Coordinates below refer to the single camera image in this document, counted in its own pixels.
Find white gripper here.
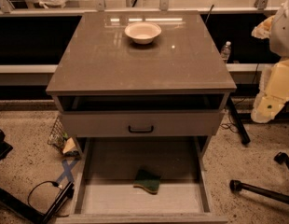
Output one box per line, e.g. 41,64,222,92
251,16,289,123

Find green yellow sponge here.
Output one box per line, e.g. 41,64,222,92
133,169,161,194

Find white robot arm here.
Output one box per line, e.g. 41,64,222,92
251,0,289,123

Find grey drawer cabinet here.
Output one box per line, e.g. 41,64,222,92
47,11,236,152

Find open middle drawer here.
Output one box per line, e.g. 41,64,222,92
56,137,227,224

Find clear water bottle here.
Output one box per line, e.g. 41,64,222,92
220,41,231,63

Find black table leg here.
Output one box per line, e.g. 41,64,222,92
227,97,250,145

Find black chair leg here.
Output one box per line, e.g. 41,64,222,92
229,180,289,204

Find white bowl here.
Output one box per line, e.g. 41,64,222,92
125,21,161,45

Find blue tape cross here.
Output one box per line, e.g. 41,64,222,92
56,160,78,184

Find black stand base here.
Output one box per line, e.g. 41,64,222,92
0,182,74,224

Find top drawer with handle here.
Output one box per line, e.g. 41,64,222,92
61,111,223,137

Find wire mesh basket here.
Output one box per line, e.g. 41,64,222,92
48,118,79,157

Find black cable on floor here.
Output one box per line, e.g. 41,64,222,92
26,180,64,209

